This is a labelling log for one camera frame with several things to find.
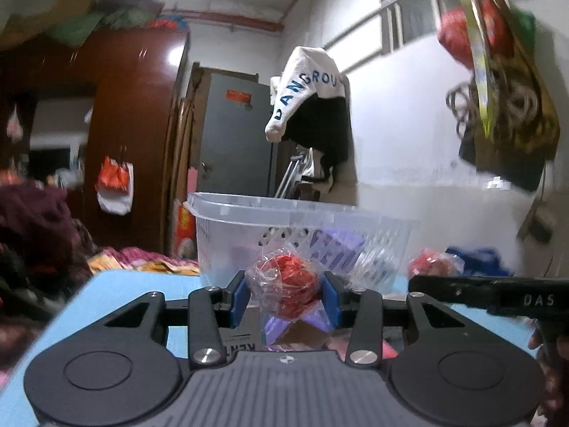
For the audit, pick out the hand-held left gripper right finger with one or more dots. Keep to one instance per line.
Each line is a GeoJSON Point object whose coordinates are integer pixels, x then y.
{"type": "Point", "coordinates": [332, 302]}

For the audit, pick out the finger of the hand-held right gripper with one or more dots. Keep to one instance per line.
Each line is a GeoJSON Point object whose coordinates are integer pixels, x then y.
{"type": "Point", "coordinates": [449, 288]}

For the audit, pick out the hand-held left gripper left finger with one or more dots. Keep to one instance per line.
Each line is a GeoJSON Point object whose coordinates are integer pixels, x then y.
{"type": "Point", "coordinates": [240, 300]}

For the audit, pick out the red ball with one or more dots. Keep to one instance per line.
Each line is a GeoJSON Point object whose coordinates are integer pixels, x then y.
{"type": "Point", "coordinates": [289, 280]}
{"type": "Point", "coordinates": [430, 264]}

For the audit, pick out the light purple bagged box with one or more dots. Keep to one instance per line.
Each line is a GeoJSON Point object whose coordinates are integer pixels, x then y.
{"type": "Point", "coordinates": [335, 249]}

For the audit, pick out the white plastic basket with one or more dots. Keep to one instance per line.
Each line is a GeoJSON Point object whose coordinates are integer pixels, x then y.
{"type": "Point", "coordinates": [240, 231]}

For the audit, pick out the person's right hand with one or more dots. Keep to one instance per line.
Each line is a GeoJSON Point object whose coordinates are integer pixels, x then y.
{"type": "Point", "coordinates": [555, 378]}

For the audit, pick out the dark grey bagged box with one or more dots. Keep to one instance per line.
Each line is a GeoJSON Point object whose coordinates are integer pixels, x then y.
{"type": "Point", "coordinates": [242, 333]}

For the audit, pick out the blue fabric bag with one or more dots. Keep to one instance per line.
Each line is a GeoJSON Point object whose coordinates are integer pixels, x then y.
{"type": "Point", "coordinates": [480, 260]}

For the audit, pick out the red box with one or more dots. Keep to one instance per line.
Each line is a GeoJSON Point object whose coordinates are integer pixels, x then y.
{"type": "Point", "coordinates": [386, 349]}

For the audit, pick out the red patterned bag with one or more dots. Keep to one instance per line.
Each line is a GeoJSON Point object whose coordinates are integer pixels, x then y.
{"type": "Point", "coordinates": [186, 231]}

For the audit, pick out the pink board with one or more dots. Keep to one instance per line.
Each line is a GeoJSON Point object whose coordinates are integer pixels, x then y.
{"type": "Point", "coordinates": [192, 187]}

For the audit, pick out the metal crutches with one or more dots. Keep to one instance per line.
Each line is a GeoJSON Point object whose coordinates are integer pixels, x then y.
{"type": "Point", "coordinates": [291, 173]}

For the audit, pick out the olive hanging bag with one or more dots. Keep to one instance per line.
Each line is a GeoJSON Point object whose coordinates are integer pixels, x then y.
{"type": "Point", "coordinates": [533, 151]}

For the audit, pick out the grey door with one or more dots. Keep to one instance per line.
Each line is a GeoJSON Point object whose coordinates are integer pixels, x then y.
{"type": "Point", "coordinates": [235, 138]}

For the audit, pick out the orange and white bag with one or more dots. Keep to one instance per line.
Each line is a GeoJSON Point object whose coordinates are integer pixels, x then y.
{"type": "Point", "coordinates": [113, 182]}

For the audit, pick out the black garment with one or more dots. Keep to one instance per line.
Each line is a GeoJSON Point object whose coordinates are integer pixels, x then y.
{"type": "Point", "coordinates": [324, 129]}

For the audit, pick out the red door sticker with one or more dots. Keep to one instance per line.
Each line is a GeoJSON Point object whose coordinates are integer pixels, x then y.
{"type": "Point", "coordinates": [238, 96]}

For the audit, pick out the wooden wardrobe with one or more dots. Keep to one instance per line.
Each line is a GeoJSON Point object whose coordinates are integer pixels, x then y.
{"type": "Point", "coordinates": [120, 133]}

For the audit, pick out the maroon cloth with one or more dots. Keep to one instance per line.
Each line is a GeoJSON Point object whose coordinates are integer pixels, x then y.
{"type": "Point", "coordinates": [35, 235]}

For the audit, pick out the white printed shirt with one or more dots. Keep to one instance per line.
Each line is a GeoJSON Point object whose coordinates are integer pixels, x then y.
{"type": "Point", "coordinates": [306, 75]}

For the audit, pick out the black monitor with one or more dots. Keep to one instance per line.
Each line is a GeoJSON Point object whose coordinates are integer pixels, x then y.
{"type": "Point", "coordinates": [49, 160]}

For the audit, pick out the red hanging bag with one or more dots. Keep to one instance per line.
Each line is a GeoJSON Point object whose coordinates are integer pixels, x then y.
{"type": "Point", "coordinates": [462, 31]}

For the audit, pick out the pink white hanging bag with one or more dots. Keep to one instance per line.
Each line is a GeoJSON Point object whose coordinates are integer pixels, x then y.
{"type": "Point", "coordinates": [14, 126]}

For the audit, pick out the green cloth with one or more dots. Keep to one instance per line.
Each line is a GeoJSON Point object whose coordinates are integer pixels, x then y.
{"type": "Point", "coordinates": [89, 26]}

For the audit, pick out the wall window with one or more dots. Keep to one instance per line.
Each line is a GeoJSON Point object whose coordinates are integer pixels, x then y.
{"type": "Point", "coordinates": [418, 9]}

